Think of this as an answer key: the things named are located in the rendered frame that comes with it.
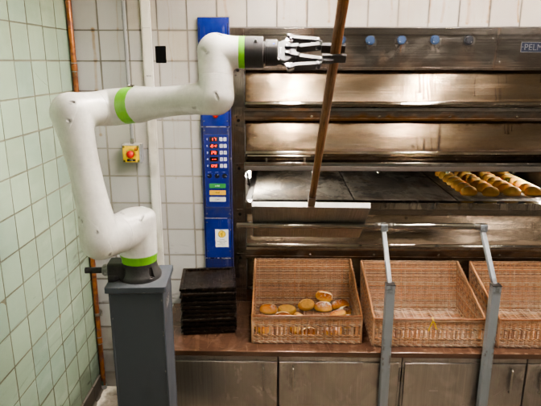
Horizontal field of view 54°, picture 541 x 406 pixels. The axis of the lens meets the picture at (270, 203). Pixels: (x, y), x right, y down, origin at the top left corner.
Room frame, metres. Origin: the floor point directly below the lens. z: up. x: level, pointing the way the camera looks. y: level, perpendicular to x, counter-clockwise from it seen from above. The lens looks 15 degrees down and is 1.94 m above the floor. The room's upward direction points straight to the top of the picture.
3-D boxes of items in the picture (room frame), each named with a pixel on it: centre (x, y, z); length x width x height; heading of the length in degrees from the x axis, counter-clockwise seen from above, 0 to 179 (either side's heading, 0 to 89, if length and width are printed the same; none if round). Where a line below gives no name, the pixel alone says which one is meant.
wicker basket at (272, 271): (2.60, -0.18, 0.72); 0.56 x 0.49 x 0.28; 90
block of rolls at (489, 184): (3.26, -1.35, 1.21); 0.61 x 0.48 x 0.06; 179
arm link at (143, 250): (1.74, 0.47, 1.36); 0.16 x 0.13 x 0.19; 151
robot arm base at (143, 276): (1.75, 0.52, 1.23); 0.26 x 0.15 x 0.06; 93
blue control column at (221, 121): (3.78, 0.27, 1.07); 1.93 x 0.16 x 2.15; 179
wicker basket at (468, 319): (2.57, -0.78, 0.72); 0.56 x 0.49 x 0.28; 89
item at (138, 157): (2.82, 0.74, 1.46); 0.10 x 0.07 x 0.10; 89
